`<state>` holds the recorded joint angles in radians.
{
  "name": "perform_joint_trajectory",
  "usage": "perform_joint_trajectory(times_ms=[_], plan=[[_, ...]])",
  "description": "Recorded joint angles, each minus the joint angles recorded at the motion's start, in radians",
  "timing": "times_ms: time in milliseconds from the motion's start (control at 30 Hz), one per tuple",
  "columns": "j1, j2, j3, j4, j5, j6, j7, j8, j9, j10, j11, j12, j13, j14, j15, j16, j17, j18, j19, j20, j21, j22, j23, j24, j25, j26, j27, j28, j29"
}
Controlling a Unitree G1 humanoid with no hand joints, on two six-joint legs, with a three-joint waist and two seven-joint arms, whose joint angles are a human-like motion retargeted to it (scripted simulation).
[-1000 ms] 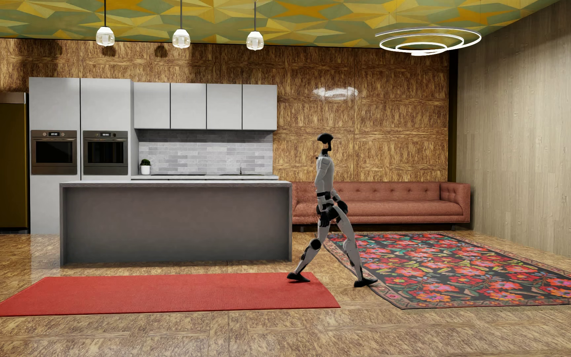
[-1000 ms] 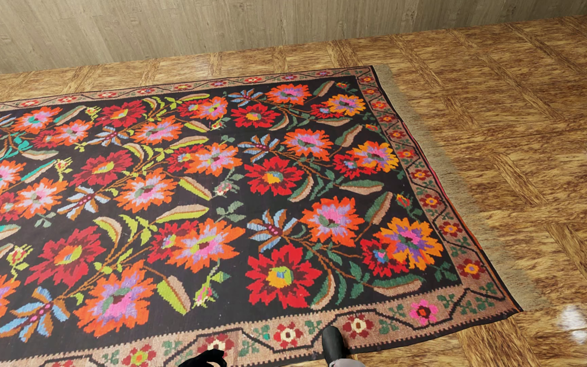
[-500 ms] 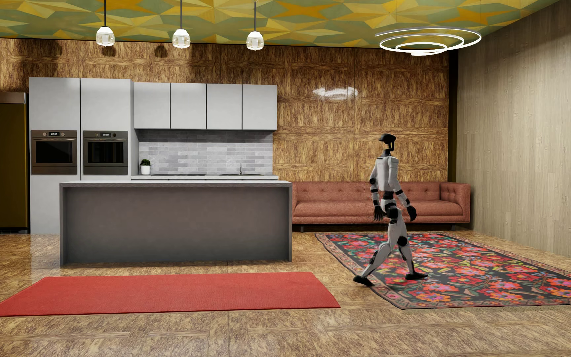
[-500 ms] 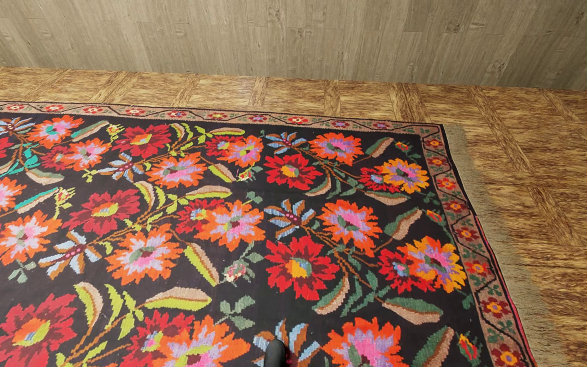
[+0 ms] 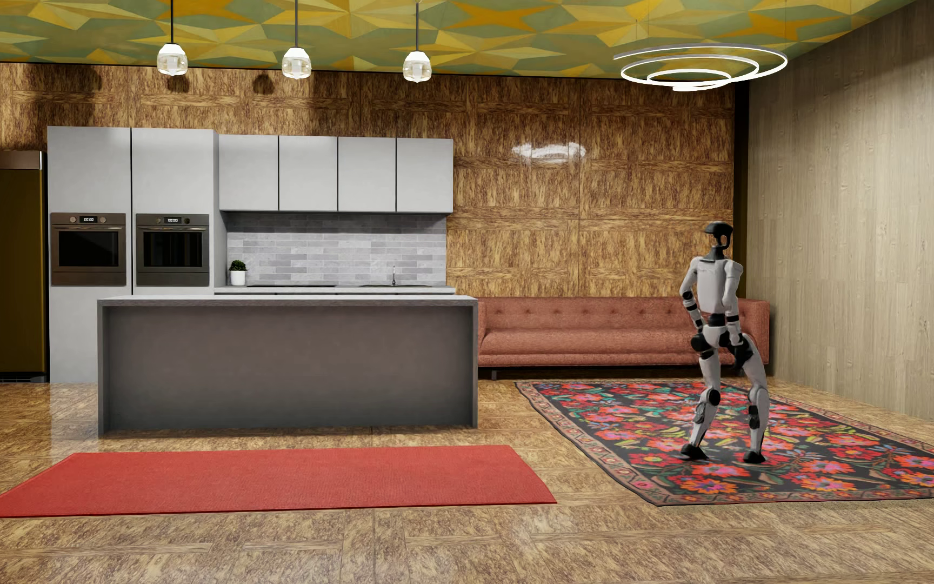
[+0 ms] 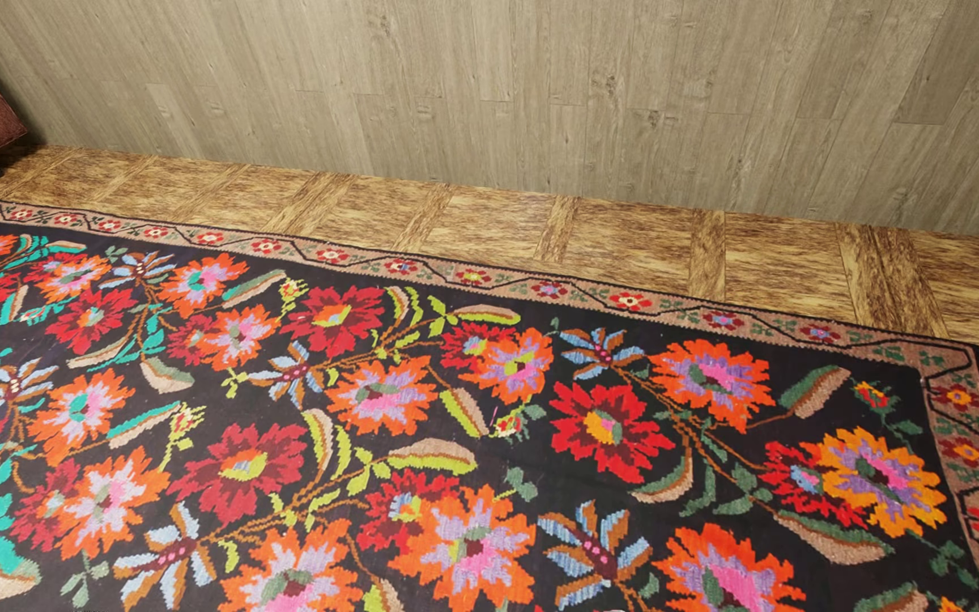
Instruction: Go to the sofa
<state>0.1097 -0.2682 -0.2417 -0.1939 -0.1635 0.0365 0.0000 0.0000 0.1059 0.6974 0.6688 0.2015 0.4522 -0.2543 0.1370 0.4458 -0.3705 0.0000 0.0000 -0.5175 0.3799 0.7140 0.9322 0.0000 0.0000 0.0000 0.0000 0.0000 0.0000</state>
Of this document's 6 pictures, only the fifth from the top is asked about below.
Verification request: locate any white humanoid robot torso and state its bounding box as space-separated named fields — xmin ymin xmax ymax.
xmin=695 ymin=253 xmax=744 ymax=327

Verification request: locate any glass pendant lamp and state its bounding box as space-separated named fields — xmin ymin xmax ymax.
xmin=156 ymin=0 xmax=189 ymax=78
xmin=281 ymin=0 xmax=313 ymax=81
xmin=402 ymin=0 xmax=433 ymax=84

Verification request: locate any tall grey oven cabinet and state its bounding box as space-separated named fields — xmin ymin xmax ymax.
xmin=47 ymin=125 xmax=217 ymax=384

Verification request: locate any robot leg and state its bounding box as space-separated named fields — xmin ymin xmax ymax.
xmin=728 ymin=333 xmax=771 ymax=465
xmin=680 ymin=324 xmax=725 ymax=462

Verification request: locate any floral patterned rug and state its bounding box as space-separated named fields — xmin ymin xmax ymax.
xmin=515 ymin=380 xmax=934 ymax=507

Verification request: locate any grey kitchen island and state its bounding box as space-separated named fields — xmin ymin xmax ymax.
xmin=97 ymin=295 xmax=479 ymax=436

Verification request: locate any red tufted sofa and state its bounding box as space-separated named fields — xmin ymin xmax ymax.
xmin=477 ymin=296 xmax=770 ymax=381

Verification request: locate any plain red rug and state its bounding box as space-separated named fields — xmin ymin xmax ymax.
xmin=0 ymin=444 xmax=558 ymax=520

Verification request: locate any right robot leg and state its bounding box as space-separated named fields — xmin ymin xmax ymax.
xmin=728 ymin=333 xmax=771 ymax=465

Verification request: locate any black robot head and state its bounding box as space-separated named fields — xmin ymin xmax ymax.
xmin=704 ymin=221 xmax=734 ymax=261

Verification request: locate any white ring ceiling light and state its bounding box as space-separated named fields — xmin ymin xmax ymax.
xmin=613 ymin=44 xmax=789 ymax=92

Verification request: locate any left robot leg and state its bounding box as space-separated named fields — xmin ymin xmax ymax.
xmin=680 ymin=324 xmax=725 ymax=462

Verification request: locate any built-in wall oven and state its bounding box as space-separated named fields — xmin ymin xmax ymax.
xmin=135 ymin=213 xmax=211 ymax=288
xmin=50 ymin=213 xmax=128 ymax=287

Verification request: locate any grey upper cabinet door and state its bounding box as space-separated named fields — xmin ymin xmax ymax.
xmin=279 ymin=135 xmax=339 ymax=213
xmin=396 ymin=137 xmax=455 ymax=214
xmin=218 ymin=134 xmax=279 ymax=212
xmin=338 ymin=136 xmax=397 ymax=214

